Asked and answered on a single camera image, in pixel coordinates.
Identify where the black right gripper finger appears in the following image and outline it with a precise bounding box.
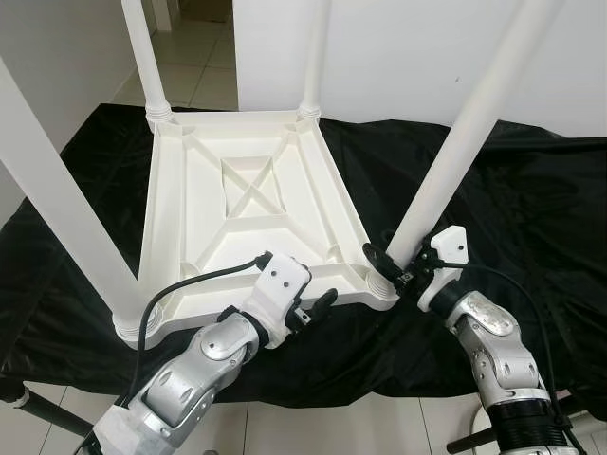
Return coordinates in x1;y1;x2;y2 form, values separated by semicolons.
363;244;403;282

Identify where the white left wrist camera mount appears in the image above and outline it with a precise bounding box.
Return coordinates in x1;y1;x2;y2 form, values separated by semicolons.
248;254;312;347

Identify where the black cloth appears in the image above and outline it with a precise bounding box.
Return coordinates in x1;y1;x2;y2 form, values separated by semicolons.
0;102;607;404

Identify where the white plastic table top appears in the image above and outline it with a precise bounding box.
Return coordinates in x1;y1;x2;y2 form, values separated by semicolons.
114;107;399;350

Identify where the black metal stand leg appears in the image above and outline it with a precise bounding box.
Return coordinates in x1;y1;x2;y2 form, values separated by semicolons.
446;393;594;452
0;379;91;442

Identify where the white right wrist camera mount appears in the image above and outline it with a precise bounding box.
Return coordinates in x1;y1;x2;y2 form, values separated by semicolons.
417;226;470;309

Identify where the white door frame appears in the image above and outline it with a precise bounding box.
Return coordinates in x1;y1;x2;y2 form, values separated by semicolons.
150;0;181;34

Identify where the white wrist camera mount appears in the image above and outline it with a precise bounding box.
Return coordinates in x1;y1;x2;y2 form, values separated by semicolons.
248;254;312;347
417;226;470;309

